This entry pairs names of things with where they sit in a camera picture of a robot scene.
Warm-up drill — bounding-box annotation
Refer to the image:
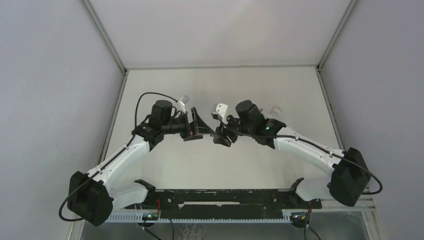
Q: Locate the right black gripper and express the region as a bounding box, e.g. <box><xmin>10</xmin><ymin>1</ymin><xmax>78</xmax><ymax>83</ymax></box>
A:
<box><xmin>214</xmin><ymin>112</ymin><xmax>255</xmax><ymax>147</ymax></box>

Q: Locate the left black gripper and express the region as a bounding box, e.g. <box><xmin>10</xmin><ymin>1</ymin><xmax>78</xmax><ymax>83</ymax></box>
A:
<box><xmin>161</xmin><ymin>108</ymin><xmax>213</xmax><ymax>142</ymax></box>

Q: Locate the white plastic water faucet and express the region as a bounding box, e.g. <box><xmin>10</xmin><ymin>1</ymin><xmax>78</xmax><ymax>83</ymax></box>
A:
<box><xmin>259</xmin><ymin>107</ymin><xmax>282</xmax><ymax>120</ymax></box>

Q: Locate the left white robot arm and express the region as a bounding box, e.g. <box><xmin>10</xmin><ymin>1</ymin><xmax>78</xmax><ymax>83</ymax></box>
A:
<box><xmin>65</xmin><ymin>100</ymin><xmax>215</xmax><ymax>227</ymax></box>

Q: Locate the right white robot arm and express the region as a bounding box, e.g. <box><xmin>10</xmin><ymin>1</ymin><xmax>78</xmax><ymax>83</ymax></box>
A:
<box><xmin>211</xmin><ymin>100</ymin><xmax>372</xmax><ymax>208</ymax></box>

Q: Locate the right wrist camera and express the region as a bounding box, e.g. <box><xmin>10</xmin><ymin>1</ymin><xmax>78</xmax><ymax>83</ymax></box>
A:
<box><xmin>211</xmin><ymin>103</ymin><xmax>228</xmax><ymax>125</ymax></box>

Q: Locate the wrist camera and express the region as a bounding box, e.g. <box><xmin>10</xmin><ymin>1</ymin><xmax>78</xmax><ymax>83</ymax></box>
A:
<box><xmin>177</xmin><ymin>95</ymin><xmax>190</xmax><ymax>114</ymax></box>
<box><xmin>211</xmin><ymin>103</ymin><xmax>228</xmax><ymax>125</ymax></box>

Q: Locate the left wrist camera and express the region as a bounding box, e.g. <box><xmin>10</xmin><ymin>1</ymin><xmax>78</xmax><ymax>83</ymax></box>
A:
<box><xmin>177</xmin><ymin>95</ymin><xmax>190</xmax><ymax>114</ymax></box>

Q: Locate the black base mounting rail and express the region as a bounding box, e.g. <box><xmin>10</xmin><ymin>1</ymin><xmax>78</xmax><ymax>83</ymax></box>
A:
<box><xmin>127</xmin><ymin>189</ymin><xmax>322</xmax><ymax>219</ymax></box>

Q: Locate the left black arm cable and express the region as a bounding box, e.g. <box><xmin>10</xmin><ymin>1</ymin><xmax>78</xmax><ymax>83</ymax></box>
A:
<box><xmin>58</xmin><ymin>92</ymin><xmax>180</xmax><ymax>222</ymax></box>

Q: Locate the white slotted cable duct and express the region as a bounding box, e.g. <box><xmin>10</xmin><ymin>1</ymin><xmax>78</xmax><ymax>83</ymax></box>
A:
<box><xmin>105</xmin><ymin>211</ymin><xmax>293</xmax><ymax>224</ymax></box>

